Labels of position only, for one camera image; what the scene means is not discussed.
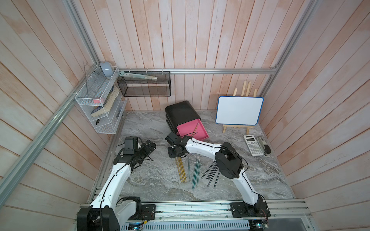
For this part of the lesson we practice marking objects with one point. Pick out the grey computer mouse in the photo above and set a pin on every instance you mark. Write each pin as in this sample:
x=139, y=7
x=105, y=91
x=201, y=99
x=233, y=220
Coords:
x=107, y=69

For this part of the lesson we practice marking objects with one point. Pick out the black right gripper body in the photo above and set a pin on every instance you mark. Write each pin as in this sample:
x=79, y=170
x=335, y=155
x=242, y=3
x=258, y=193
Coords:
x=172, y=152

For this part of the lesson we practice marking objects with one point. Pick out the black stapler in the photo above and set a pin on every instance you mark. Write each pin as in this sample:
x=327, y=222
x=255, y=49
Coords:
x=264, y=146

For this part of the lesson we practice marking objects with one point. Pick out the white wire mesh shelf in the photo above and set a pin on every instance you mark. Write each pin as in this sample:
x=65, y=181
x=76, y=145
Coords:
x=97, y=86

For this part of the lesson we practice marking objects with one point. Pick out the black wire mesh basket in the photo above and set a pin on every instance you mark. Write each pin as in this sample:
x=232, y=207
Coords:
x=161, y=87

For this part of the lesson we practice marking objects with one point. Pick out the wooden easel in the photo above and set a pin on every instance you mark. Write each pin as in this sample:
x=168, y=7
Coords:
x=246, y=90

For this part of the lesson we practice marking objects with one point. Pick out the white board with blue frame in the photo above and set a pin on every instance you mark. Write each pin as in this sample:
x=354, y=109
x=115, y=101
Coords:
x=237, y=110

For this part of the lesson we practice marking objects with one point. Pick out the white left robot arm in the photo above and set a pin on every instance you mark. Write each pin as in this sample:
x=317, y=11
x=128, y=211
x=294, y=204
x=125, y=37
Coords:
x=108, y=212

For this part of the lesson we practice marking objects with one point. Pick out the green pencil bundle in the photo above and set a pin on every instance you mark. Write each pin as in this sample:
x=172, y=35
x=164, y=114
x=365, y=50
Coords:
x=196, y=173

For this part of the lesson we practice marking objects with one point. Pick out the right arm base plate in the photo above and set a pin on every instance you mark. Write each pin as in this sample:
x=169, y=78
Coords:
x=243, y=210

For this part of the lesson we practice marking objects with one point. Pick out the black drawer cabinet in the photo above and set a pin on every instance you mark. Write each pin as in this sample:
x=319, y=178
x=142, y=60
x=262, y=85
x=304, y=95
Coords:
x=180, y=113

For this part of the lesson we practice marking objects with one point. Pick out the black pencil bundle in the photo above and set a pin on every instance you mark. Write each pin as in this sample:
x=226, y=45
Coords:
x=210, y=173

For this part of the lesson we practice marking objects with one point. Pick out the white calculator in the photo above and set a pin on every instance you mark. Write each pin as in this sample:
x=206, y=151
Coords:
x=253, y=146

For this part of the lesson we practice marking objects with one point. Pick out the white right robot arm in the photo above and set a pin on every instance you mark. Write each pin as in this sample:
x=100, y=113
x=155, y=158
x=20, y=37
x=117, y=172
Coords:
x=228, y=160

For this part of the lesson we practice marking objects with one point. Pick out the yellow pencil bundle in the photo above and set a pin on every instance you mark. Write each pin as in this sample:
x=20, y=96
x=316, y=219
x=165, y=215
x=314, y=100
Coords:
x=181, y=170

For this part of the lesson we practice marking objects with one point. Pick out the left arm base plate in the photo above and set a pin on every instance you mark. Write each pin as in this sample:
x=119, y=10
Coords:
x=144, y=212

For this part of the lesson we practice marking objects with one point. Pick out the book on shelf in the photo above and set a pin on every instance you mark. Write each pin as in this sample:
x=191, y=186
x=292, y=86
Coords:
x=108, y=103

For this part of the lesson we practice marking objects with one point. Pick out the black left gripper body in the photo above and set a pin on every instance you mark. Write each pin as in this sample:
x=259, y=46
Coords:
x=144, y=151

